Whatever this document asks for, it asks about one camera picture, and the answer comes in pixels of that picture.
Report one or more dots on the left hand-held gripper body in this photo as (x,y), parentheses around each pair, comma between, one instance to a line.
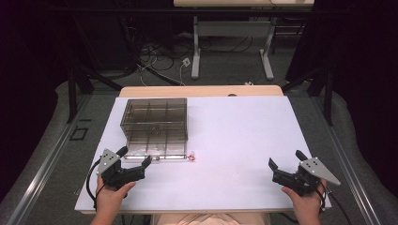
(109,162)

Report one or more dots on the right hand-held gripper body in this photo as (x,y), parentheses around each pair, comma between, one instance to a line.
(313,168)

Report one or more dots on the clear brown compartment box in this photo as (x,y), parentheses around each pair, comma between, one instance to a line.
(155,128)

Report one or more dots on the small red and white item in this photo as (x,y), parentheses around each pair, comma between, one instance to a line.
(191,155)

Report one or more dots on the person's left hand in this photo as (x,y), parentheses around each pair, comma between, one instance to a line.
(109,197)

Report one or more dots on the person's right hand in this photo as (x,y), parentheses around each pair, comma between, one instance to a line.
(305,203)

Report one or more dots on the white table mat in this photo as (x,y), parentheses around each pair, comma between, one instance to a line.
(237,150)

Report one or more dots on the black metal stand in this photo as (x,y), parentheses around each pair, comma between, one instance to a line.
(322,87)
(78,81)

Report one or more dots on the person's beige clothing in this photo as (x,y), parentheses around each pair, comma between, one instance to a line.
(212,219)

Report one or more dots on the small white plug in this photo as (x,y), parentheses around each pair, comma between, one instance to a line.
(248,83)

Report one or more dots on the wooden table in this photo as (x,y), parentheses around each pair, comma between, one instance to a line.
(200,91)

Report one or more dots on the dark curtain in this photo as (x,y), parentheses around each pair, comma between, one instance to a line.
(363,78)
(28,78)

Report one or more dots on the white power adapter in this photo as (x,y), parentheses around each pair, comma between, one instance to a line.
(186,62)

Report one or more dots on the white desk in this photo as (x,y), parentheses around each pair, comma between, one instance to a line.
(231,28)

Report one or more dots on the metal floor rail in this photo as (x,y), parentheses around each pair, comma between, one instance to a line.
(347,162)
(47,162)

